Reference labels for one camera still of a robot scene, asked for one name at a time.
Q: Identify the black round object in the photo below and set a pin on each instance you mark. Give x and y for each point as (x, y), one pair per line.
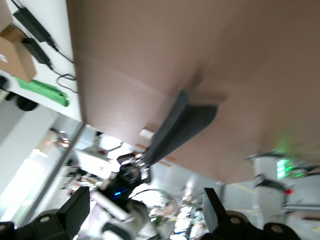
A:
(25, 103)

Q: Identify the black power adapter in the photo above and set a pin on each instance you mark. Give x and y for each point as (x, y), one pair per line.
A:
(36, 52)
(30, 23)

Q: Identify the brown cardboard box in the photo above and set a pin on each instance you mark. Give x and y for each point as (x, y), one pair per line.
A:
(15, 60)
(3, 15)

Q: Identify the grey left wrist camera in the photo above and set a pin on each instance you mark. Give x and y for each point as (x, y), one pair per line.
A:
(110, 207)

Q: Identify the green cloth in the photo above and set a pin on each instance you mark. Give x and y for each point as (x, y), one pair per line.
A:
(45, 91)

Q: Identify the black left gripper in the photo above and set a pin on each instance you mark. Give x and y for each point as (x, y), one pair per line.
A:
(123, 185)

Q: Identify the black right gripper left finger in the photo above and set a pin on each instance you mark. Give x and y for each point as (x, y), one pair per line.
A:
(72, 215)

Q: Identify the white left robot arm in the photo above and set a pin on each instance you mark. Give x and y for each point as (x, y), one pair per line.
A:
(140, 220)

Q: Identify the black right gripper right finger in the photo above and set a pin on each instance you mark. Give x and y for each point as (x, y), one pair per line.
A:
(212, 217)

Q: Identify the dark grey towel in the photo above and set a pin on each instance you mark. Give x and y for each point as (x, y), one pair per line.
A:
(180, 130)

